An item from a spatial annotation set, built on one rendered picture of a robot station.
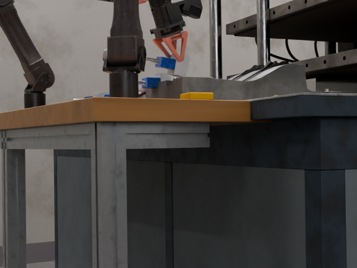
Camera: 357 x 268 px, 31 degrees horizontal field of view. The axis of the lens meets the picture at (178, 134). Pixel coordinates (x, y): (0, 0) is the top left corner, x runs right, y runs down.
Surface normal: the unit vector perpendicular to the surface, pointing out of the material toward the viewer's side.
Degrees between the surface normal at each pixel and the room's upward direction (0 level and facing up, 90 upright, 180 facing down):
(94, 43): 90
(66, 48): 90
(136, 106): 90
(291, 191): 90
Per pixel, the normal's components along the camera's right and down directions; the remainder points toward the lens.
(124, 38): -0.23, -0.01
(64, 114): -0.86, 0.00
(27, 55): 0.41, -0.11
